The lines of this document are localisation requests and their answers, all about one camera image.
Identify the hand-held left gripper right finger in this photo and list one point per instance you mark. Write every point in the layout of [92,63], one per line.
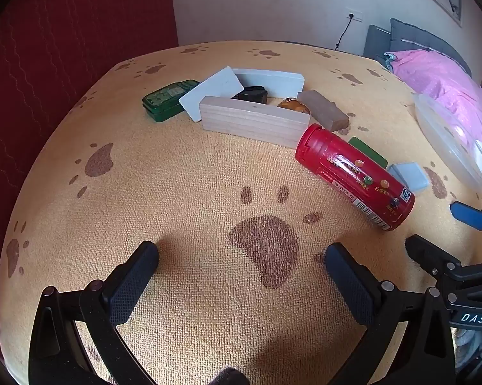
[345,280]

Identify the pink duvet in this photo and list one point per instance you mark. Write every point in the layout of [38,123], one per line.
[445,80]

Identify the light blue tile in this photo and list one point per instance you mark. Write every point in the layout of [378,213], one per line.
[409,174]

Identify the yellow paw-print blanket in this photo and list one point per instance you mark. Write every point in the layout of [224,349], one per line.
[164,192]

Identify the red cylindrical canister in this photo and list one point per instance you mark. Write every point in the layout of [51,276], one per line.
[345,160]

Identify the green flat tile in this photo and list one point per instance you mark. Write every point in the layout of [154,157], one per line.
[369,152]

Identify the grey cloth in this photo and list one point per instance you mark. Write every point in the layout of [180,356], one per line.
[471,347]

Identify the brown rectangular block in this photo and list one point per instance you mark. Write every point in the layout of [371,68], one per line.
[323,108]

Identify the red curtain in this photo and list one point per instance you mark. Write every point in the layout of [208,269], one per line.
[64,68]

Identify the green bottle-shaped tin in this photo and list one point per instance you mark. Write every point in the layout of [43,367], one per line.
[164,98]

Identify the light wooden block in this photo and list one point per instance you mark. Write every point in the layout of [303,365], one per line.
[253,120]

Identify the clear plastic container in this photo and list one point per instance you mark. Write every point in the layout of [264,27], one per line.
[445,136]

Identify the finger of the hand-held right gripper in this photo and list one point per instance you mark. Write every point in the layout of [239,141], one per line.
[425,253]
[467,214]

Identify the white rectangular block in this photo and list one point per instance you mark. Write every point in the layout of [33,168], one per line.
[212,88]

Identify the long white box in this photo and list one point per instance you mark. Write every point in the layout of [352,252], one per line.
[273,82]

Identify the white wall socket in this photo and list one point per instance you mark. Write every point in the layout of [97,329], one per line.
[355,15]

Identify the grey upholstered headboard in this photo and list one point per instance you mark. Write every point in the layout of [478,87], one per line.
[417,38]

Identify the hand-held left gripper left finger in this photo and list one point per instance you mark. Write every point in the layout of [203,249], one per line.
[138,272]

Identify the small round gold-rimmed jar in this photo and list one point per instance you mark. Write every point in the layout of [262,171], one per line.
[293,105]

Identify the black ribbed plastic piece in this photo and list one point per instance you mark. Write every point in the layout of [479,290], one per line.
[251,94]

